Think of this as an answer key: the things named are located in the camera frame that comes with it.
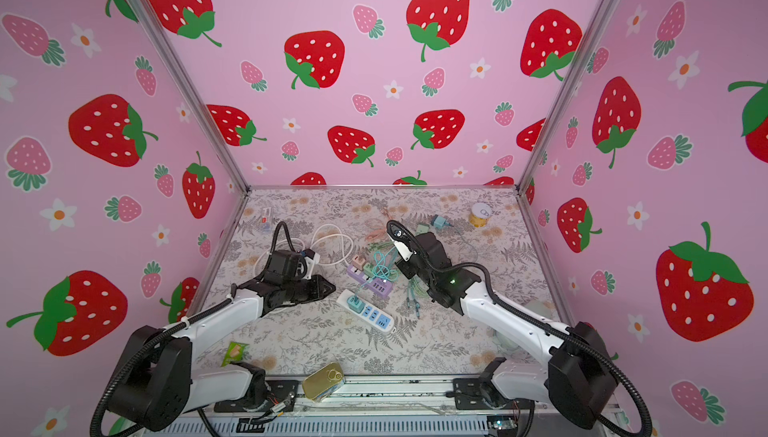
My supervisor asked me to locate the pinkish white power cable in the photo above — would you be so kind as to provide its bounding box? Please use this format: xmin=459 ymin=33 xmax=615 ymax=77
xmin=308 ymin=223 xmax=355 ymax=267

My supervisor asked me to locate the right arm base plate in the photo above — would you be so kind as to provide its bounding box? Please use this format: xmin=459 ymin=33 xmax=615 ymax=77
xmin=450 ymin=377 xmax=535 ymax=410

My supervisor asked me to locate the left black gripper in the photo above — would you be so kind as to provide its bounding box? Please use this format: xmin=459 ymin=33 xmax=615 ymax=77
xmin=284 ymin=274 xmax=338 ymax=303

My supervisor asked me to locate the gold sardine tin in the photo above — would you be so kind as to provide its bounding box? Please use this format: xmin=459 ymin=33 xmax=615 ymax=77
xmin=302 ymin=362 xmax=346 ymax=402

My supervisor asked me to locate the pink charger cable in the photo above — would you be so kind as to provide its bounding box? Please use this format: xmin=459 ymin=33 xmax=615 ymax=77
xmin=362 ymin=220 xmax=397 ymax=243

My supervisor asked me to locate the blue charger plug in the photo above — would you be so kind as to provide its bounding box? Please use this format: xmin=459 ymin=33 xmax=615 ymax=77
xmin=347 ymin=295 xmax=365 ymax=313
xmin=432 ymin=215 xmax=452 ymax=229

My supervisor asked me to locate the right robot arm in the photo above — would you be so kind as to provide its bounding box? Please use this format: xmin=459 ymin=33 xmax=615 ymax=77
xmin=386 ymin=220 xmax=653 ymax=436

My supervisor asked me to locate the white blue power strip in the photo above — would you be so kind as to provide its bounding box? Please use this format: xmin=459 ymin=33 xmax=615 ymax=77
xmin=336 ymin=289 xmax=395 ymax=333

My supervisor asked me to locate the yellow tin can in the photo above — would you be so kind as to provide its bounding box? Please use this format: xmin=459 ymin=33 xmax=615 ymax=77
xmin=468 ymin=202 xmax=493 ymax=228

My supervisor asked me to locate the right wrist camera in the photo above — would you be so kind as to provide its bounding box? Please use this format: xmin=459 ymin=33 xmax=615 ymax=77
xmin=391 ymin=231 xmax=421 ymax=261

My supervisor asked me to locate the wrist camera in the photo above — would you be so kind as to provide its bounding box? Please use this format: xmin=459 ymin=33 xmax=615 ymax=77
xmin=298 ymin=249 xmax=320 ymax=279
xmin=391 ymin=231 xmax=421 ymax=261

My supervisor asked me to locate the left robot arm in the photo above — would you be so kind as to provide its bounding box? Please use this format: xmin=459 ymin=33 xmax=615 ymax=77
xmin=89 ymin=244 xmax=336 ymax=436

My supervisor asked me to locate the clear plastic small box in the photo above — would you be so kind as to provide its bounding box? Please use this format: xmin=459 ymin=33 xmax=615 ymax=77
xmin=260 ymin=208 xmax=271 ymax=229

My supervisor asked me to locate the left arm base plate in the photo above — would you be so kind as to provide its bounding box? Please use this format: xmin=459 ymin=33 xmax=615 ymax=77
xmin=214 ymin=379 xmax=300 ymax=414

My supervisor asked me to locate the green cable tangle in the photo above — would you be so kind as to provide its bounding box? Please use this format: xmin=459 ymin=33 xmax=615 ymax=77
xmin=365 ymin=232 xmax=445 ymax=318

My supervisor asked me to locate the purple power strip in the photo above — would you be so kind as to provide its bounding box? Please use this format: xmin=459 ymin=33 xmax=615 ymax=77
xmin=347 ymin=264 xmax=393 ymax=299

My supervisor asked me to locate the pink charger plug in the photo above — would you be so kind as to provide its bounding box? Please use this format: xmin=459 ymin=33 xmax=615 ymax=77
xmin=352 ymin=255 xmax=366 ymax=270

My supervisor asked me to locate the green snack packet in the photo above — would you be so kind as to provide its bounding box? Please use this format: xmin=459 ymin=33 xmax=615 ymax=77
xmin=221 ymin=341 xmax=249 ymax=367

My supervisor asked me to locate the aluminium front rail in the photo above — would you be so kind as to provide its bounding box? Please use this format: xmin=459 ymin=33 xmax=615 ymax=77
xmin=122 ymin=374 xmax=628 ymax=437

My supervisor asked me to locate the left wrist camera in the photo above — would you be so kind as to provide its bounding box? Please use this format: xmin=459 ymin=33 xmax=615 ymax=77
xmin=298 ymin=249 xmax=320 ymax=279

